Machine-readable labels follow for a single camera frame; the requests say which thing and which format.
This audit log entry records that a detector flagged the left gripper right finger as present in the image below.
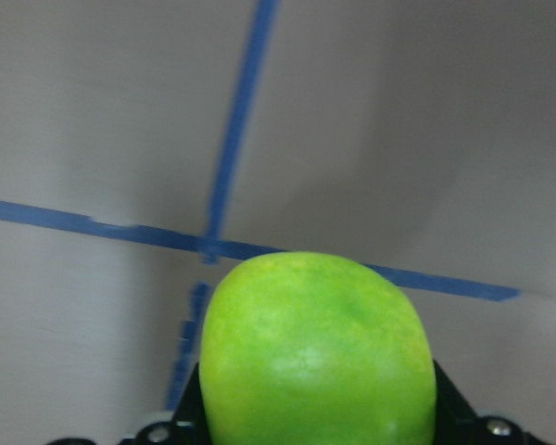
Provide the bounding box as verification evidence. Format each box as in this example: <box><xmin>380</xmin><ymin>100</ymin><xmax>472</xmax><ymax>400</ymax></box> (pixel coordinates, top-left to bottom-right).
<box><xmin>433</xmin><ymin>361</ymin><xmax>537</xmax><ymax>445</ymax></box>

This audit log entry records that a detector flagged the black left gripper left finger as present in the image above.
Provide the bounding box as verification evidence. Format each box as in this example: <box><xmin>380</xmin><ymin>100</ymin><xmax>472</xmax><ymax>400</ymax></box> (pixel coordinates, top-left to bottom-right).
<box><xmin>133</xmin><ymin>363</ymin><xmax>209</xmax><ymax>445</ymax></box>

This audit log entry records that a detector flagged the green apple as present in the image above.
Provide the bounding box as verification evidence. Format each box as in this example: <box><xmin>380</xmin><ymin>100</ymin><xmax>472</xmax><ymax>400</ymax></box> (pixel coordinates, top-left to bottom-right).
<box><xmin>199</xmin><ymin>252</ymin><xmax>436</xmax><ymax>444</ymax></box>

